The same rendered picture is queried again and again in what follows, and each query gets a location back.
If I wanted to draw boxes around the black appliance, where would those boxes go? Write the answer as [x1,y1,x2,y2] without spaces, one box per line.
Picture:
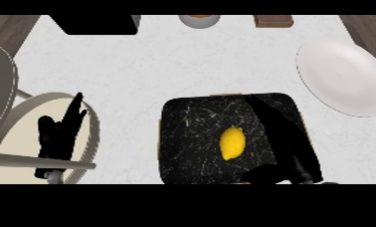
[48,14,142,37]

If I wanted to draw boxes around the white plate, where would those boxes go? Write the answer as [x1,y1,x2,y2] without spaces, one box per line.
[293,37,376,118]

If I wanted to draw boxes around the grey cup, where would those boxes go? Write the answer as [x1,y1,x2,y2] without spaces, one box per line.
[178,14,221,30]

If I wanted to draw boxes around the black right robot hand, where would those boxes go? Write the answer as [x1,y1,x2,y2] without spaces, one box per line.
[240,94,325,185]

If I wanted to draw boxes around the brown wooden block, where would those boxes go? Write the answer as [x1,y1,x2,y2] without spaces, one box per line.
[252,14,294,29]

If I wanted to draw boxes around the yellow lemon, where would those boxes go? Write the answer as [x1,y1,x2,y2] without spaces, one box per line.
[216,125,247,161]

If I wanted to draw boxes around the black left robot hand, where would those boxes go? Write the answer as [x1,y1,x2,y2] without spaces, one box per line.
[32,92,89,180]

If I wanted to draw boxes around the black marble tray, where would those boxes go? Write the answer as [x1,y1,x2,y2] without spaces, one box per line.
[156,92,315,185]

